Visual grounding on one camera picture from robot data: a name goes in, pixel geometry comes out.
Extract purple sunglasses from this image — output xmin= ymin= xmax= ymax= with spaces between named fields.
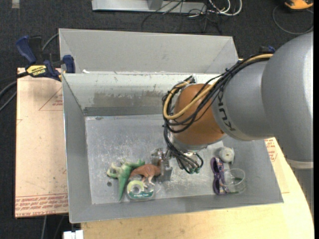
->
xmin=210 ymin=156 xmax=231 ymax=195

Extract brown cardboard board red print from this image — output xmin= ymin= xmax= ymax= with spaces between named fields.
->
xmin=14 ymin=67 xmax=291 ymax=219

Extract green toy dinosaur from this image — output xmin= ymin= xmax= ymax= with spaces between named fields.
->
xmin=106 ymin=158 xmax=147 ymax=202

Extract grey round stone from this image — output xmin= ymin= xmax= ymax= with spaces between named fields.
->
xmin=218 ymin=146 xmax=235 ymax=163

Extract clear green tape dispenser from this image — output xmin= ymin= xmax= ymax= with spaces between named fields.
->
xmin=126 ymin=179 xmax=156 ymax=201

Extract brown toy dinosaur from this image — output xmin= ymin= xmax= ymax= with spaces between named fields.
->
xmin=129 ymin=163 xmax=162 ymax=186

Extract grey metal bin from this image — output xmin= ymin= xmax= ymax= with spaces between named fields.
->
xmin=58 ymin=28 xmax=285 ymax=224

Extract clear glass cup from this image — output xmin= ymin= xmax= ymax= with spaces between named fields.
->
xmin=222 ymin=168 xmax=248 ymax=194

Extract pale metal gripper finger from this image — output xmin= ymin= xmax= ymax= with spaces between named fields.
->
xmin=160 ymin=159 xmax=173 ymax=182
xmin=151 ymin=148 xmax=164 ymax=166

